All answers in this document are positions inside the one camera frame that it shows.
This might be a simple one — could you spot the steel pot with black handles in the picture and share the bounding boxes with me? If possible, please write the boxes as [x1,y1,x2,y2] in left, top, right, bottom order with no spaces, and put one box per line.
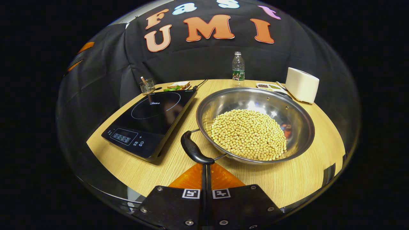
[181,87,315,165]

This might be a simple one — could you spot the black induction cooktop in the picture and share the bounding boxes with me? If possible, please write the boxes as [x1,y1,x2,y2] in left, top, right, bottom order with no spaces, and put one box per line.
[101,89,197,162]

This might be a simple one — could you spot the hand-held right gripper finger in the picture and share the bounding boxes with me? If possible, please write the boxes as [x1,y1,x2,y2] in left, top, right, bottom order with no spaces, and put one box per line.
[206,163,285,230]
[133,163,206,230]

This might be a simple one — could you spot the sandwich with lettuce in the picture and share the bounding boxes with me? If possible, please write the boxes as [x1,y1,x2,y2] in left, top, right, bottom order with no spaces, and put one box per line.
[164,81,191,92]

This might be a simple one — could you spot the white divided dish of beans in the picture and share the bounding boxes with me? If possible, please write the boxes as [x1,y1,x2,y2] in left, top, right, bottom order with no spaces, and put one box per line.
[256,82,283,91]

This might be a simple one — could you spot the pile of soybeans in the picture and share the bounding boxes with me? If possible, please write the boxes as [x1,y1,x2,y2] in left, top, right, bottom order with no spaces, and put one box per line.
[211,109,287,161]

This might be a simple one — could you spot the clear plastic water bottle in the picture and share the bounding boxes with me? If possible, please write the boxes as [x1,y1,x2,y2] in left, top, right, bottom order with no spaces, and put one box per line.
[232,51,245,87]

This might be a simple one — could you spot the wire mesh holder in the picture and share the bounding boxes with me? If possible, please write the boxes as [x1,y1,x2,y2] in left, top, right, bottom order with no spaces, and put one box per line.
[139,78,156,95]

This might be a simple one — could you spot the white toaster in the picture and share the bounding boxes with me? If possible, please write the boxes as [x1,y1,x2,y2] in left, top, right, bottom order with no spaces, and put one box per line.
[285,67,320,104]

